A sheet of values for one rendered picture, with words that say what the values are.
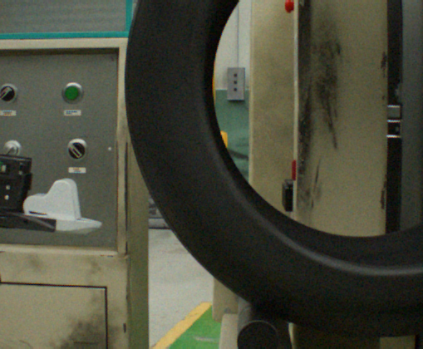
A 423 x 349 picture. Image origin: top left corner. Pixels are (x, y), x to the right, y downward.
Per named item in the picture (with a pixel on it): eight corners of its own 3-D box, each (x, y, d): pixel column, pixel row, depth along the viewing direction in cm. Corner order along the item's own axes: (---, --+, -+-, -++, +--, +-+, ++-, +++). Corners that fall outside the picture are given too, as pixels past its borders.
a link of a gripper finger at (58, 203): (101, 187, 115) (24, 175, 115) (95, 238, 115) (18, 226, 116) (105, 185, 118) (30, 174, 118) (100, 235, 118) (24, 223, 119)
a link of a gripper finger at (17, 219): (54, 220, 114) (-18, 208, 114) (52, 233, 114) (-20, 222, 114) (61, 216, 119) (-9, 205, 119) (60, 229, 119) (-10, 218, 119)
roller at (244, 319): (257, 266, 141) (278, 290, 141) (232, 287, 141) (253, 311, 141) (260, 313, 106) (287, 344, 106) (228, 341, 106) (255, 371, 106)
